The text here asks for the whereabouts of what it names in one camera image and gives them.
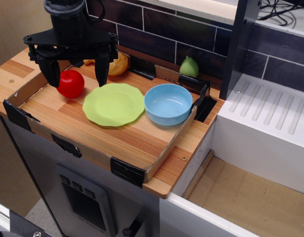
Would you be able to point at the green toy pear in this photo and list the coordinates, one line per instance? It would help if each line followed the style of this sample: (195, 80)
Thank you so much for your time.
(189, 67)

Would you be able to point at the white sink drainboard unit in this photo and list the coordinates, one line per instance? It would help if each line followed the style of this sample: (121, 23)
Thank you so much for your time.
(254, 184)

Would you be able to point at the orange toy croissant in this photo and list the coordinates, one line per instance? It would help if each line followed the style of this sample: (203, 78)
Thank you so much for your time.
(116, 67)

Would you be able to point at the black round knob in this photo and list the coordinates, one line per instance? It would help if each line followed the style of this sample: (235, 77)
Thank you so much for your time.
(127, 232)

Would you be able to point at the light green scalloped plate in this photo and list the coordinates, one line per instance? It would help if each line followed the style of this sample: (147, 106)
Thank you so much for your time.
(114, 104)

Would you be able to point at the wooden dowel strip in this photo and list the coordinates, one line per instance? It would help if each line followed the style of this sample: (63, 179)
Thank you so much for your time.
(190, 188)

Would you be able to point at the toy oven door panel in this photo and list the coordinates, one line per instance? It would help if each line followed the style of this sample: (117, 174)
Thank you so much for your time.
(88, 201)

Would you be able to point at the dark grey vertical post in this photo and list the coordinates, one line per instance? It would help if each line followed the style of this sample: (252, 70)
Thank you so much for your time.
(246, 15)

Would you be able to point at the red toy apple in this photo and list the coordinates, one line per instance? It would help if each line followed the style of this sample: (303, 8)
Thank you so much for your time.
(71, 84)

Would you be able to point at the light blue plastic bowl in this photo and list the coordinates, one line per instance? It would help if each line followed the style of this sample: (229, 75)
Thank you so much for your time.
(168, 104)

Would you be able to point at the cardboard fence with black tape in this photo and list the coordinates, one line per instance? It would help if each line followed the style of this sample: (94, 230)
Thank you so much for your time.
(150, 155)

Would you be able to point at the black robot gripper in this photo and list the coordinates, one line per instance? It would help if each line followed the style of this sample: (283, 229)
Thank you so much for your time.
(72, 38)

